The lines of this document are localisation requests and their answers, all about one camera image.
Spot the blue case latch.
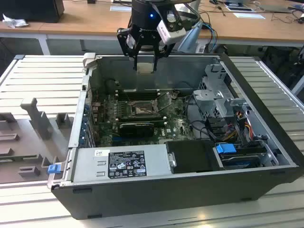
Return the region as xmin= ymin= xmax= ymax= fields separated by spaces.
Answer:
xmin=47 ymin=164 xmax=61 ymax=176

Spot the blue cable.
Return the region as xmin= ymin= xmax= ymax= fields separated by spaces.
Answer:
xmin=201 ymin=21 xmax=219 ymax=49

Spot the black RAM stick row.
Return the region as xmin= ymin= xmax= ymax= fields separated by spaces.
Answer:
xmin=116 ymin=88 xmax=159 ymax=101
xmin=120 ymin=113 xmax=165 ymax=122

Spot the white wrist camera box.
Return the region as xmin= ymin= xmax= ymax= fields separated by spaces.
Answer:
xmin=156 ymin=9 xmax=187 ymax=45

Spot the white paper sheet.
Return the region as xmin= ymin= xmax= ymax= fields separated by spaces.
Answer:
xmin=233 ymin=11 xmax=266 ymax=20
xmin=110 ymin=5 xmax=133 ymax=12

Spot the CPU socket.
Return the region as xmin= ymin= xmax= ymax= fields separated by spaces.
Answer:
xmin=127 ymin=99 xmax=160 ymax=117

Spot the open black PC case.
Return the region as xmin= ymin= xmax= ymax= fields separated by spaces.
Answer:
xmin=47 ymin=52 xmax=304 ymax=220

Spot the black internal cable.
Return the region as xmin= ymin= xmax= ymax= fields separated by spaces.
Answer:
xmin=184 ymin=95 xmax=216 ymax=143

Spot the crumpled white paper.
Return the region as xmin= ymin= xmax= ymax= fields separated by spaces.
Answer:
xmin=1 ymin=13 xmax=29 ymax=29

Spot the grey power supply unit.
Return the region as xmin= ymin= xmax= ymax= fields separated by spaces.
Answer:
xmin=70 ymin=143 xmax=172 ymax=183

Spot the black plastic shroud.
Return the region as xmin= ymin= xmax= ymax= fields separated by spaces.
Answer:
xmin=164 ymin=139 xmax=226 ymax=174

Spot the black box on desk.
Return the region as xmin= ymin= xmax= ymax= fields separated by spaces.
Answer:
xmin=0 ymin=0 xmax=65 ymax=24

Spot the pale blue teach pendant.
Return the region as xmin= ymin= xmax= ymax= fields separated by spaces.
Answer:
xmin=177 ymin=20 xmax=203 ymax=53

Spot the hard disk in blue carrier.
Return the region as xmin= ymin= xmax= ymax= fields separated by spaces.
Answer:
xmin=214 ymin=142 xmax=261 ymax=170

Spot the metal socket cover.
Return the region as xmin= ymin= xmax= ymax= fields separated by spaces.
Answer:
xmin=156 ymin=91 xmax=173 ymax=113

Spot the wooden desk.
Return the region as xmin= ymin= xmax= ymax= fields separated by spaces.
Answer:
xmin=0 ymin=0 xmax=304 ymax=56

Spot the coloured wire bundle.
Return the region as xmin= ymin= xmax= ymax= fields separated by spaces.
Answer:
xmin=223 ymin=111 xmax=254 ymax=143

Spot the grey metal drive cage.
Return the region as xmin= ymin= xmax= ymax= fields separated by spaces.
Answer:
xmin=191 ymin=63 xmax=250 ymax=121

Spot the square silver CPU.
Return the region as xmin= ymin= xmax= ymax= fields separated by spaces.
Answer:
xmin=137 ymin=62 xmax=155 ymax=75

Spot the black graphics card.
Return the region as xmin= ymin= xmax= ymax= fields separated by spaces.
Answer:
xmin=118 ymin=122 xmax=155 ymax=138

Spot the green motherboard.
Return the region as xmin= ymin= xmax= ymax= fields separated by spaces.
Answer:
xmin=95 ymin=91 xmax=199 ymax=148

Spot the grey parts rack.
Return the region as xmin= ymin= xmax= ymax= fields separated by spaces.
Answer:
xmin=0 ymin=96 xmax=72 ymax=185

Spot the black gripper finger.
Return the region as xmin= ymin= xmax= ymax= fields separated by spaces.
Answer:
xmin=116 ymin=28 xmax=141 ymax=71
xmin=152 ymin=42 xmax=177 ymax=72

